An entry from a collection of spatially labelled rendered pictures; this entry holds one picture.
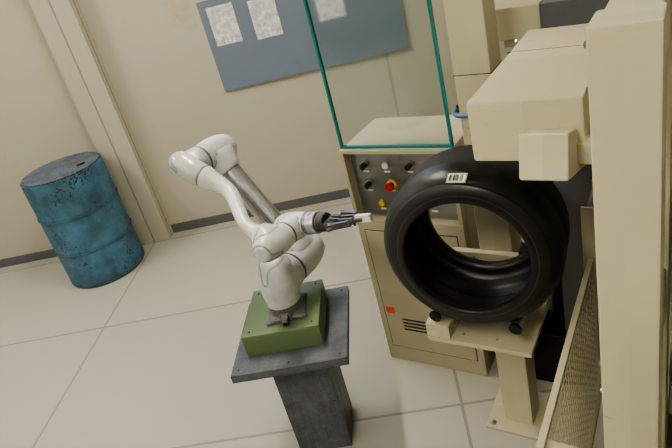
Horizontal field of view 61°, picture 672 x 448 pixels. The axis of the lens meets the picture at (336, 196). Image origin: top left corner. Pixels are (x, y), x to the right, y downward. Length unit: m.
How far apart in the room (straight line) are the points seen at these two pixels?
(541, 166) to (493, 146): 0.17
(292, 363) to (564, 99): 1.61
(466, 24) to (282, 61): 2.92
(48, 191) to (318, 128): 2.17
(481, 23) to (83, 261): 3.90
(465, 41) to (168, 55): 3.32
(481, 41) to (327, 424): 1.84
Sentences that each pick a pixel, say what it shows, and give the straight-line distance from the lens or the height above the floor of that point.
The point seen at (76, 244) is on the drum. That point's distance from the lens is 4.99.
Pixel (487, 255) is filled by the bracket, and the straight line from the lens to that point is 2.29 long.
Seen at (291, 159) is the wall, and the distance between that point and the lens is 4.99.
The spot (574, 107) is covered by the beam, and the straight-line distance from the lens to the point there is 1.28.
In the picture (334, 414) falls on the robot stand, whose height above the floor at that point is 0.22.
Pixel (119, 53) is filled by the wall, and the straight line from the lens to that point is 5.04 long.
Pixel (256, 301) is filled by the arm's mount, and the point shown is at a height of 0.75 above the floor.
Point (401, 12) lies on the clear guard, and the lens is 2.31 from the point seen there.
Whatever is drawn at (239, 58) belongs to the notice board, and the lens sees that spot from 4.76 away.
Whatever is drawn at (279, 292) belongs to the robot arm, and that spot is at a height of 0.90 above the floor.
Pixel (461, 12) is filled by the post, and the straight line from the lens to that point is 1.95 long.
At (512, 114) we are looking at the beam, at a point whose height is 1.75.
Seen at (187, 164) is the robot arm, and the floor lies 1.46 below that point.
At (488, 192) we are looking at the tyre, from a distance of 1.71.
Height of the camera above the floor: 2.22
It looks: 25 degrees down
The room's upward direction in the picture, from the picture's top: 15 degrees counter-clockwise
